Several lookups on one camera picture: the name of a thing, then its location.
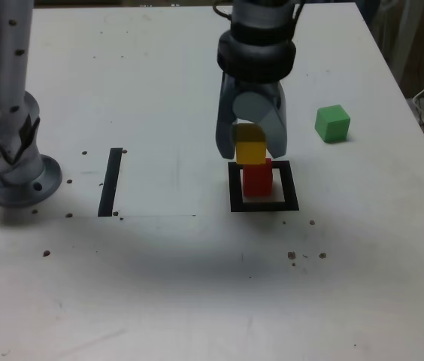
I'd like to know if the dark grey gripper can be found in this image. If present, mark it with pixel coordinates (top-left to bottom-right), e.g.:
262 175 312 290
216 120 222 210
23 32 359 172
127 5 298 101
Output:
214 72 288 159

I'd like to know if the yellow cube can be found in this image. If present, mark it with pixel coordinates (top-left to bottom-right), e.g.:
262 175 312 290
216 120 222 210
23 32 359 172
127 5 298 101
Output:
232 123 268 165

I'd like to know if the red cube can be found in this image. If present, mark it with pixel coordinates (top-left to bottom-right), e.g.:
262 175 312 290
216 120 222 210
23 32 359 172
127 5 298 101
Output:
242 157 274 197

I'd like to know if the green cube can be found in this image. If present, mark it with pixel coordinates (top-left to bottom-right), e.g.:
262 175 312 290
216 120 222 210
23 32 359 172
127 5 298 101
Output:
313 105 351 144

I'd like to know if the black tape square outline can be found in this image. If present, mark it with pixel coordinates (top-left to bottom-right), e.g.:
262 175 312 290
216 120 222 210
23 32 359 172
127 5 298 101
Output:
228 160 300 213

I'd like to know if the black tape strip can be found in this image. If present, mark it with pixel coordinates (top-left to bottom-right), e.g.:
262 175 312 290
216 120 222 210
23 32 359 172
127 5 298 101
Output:
97 147 123 218

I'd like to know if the grey background furniture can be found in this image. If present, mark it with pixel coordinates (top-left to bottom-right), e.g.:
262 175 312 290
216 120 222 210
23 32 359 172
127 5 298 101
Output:
360 0 423 91

